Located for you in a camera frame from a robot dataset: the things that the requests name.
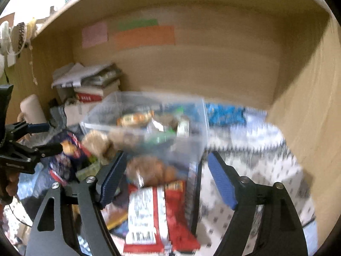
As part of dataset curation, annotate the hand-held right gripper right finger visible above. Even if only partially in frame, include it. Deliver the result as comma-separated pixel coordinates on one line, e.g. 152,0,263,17
207,151,310,256

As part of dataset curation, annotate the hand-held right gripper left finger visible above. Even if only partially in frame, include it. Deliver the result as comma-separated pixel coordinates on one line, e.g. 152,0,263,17
25,151,128,256

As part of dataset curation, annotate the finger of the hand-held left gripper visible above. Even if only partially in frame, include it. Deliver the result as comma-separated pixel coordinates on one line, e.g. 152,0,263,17
7,121,51,140
14,143,63,164

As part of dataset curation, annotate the brown bread roll packet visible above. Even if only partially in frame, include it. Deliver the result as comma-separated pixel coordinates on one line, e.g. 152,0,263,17
125,155,178,188

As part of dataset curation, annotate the clear plastic container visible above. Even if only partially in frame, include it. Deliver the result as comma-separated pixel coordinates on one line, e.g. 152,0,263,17
80,91,210,185

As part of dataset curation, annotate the red snack packet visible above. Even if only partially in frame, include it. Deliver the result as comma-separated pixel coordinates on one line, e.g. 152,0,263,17
123,180,201,255

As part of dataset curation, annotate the person's left hand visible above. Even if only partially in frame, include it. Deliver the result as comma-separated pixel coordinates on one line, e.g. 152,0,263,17
5,172,21,198

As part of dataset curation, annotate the beige roll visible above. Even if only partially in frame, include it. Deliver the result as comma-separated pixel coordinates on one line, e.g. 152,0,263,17
17,94,48,125

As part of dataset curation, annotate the dark blue snack packet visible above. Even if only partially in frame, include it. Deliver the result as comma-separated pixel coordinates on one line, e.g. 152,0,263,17
49,131,90,183

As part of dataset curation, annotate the green snack packet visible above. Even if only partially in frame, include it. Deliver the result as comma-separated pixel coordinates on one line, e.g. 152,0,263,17
76,162,105,181

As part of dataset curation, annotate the yellow snack packet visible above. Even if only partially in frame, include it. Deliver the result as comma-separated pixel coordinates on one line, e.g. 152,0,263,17
106,210,129,230

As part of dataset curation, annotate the brown bun packet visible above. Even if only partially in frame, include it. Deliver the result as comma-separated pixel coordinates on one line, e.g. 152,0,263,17
81,129,113,156

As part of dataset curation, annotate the grey patterned white cloth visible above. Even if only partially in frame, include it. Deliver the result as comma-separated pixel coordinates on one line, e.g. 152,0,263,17
198,111,319,255

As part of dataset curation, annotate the red and white book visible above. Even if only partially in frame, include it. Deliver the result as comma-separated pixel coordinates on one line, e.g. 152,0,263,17
74,84,119,103

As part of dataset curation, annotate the orange snack packet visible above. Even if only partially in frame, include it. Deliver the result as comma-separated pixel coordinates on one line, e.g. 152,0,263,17
117,111,155,128

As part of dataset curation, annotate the woven hanging ornament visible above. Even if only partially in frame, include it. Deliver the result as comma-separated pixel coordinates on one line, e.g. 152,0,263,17
11,22,27,56

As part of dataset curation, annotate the pink paper note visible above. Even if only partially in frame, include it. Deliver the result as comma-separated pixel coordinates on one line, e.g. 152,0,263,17
82,21,108,49

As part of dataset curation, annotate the wooden shelf cabinet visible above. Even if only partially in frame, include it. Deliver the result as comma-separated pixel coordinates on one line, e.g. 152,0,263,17
5,0,341,251

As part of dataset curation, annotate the orange paper note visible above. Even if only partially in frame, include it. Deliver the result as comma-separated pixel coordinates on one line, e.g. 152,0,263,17
113,26,176,50

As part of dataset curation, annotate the green paper note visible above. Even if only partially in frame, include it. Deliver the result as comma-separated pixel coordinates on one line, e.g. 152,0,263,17
117,18,158,32

